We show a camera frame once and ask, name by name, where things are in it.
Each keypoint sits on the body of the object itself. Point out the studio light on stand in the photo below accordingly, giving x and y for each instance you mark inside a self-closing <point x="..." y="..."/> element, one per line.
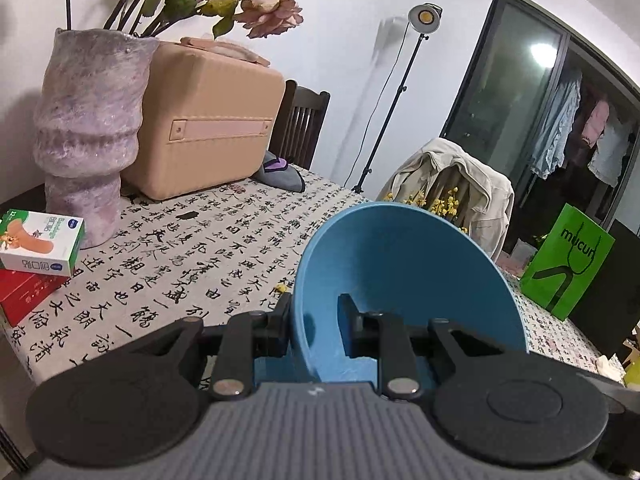
<point x="425" y="16"/>

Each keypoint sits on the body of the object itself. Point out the peach hard case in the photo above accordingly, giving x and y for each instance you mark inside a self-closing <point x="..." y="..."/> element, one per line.
<point x="200" y="90"/>

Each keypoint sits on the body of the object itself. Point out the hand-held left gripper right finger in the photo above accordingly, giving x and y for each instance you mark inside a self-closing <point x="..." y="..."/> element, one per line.
<point x="345" y="320"/>

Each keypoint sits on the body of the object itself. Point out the purple grey cloth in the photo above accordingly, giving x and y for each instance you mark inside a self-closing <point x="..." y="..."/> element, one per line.
<point x="285" y="177"/>

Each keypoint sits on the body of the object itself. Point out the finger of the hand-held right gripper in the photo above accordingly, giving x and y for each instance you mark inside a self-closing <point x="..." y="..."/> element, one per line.
<point x="620" y="392"/>

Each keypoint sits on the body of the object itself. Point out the black paper bag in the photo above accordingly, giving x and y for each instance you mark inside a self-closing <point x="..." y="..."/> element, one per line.
<point x="615" y="310"/>

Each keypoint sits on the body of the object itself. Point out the white green medicine box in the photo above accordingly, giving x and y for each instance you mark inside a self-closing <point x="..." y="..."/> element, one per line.
<point x="30" y="260"/>

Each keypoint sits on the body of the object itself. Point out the dark wooden chair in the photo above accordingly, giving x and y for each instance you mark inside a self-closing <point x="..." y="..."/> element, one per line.
<point x="312" y="97"/>

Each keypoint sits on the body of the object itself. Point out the beige jacket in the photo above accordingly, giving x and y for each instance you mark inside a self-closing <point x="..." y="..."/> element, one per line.
<point x="480" y="185"/>

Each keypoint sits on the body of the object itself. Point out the wooden chair under jacket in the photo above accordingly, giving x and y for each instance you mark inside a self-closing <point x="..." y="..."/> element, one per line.
<point x="445" y="180"/>

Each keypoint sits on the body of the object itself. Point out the yellow-green gift box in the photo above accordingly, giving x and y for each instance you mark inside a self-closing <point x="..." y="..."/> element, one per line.
<point x="634" y="372"/>

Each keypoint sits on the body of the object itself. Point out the hanging white garment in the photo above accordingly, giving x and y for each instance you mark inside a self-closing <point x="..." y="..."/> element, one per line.
<point x="610" y="155"/>

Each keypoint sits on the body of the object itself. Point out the hanging light blue shirt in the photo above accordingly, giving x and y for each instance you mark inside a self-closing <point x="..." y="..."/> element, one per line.
<point x="555" y="130"/>

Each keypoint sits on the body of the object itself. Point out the hanging pink garment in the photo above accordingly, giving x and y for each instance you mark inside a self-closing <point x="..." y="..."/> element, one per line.
<point x="595" y="125"/>

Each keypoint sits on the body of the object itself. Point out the pink textured vase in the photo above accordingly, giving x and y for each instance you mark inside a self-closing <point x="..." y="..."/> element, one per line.
<point x="90" y="135"/>

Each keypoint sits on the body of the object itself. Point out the black framed glass door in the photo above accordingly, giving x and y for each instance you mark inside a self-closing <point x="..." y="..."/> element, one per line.
<point x="500" y="85"/>

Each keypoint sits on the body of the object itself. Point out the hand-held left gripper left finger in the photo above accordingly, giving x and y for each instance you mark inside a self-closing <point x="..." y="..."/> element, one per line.
<point x="277" y="325"/>

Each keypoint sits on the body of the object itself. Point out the red box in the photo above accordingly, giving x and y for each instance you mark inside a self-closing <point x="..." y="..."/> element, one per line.
<point x="25" y="295"/>

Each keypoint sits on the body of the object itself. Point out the yellow flower branch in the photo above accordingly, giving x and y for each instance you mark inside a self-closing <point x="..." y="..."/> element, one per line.
<point x="440" y="206"/>

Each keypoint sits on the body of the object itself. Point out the white cloth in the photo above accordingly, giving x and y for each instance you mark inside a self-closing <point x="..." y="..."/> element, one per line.
<point x="607" y="367"/>

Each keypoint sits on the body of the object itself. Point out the green paper bag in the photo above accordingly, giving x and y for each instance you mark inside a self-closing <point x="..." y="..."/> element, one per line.
<point x="590" y="280"/>

